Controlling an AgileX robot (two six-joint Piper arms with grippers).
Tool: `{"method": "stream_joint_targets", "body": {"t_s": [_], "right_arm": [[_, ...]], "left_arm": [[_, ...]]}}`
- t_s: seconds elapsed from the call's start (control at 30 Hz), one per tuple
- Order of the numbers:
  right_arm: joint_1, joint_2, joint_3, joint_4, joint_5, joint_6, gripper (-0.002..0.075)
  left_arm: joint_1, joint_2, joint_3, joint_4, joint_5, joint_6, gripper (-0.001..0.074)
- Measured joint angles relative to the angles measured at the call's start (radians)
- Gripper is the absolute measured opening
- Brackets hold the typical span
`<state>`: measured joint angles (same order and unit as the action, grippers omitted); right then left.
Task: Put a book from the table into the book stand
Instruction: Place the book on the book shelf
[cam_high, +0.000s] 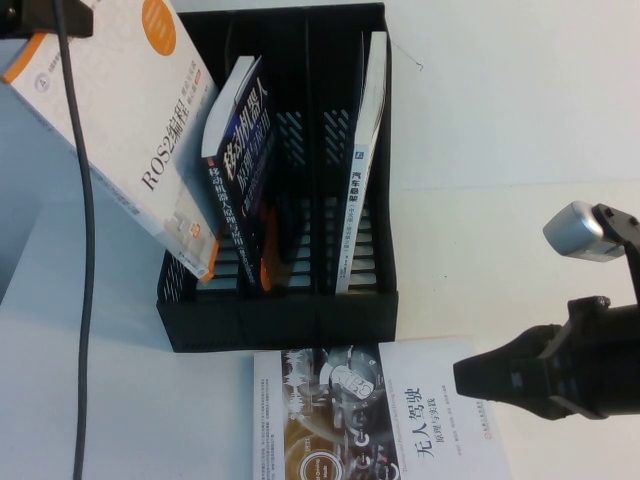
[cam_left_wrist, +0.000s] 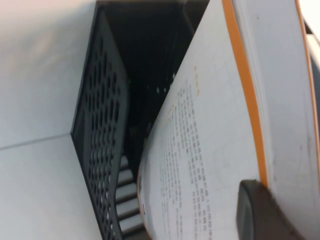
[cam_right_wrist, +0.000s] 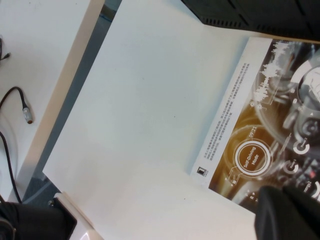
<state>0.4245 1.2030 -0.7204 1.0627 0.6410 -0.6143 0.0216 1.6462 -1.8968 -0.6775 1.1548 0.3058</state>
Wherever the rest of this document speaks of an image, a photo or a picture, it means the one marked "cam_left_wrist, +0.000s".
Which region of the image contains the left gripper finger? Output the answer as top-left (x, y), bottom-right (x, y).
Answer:
top-left (236, 179), bottom-right (320, 240)

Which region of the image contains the white orange ROS2 book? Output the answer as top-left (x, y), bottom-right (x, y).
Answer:
top-left (136, 0), bottom-right (320, 240)

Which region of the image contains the black plastic book stand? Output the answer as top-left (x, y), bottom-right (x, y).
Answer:
top-left (70, 0), bottom-right (211, 240)

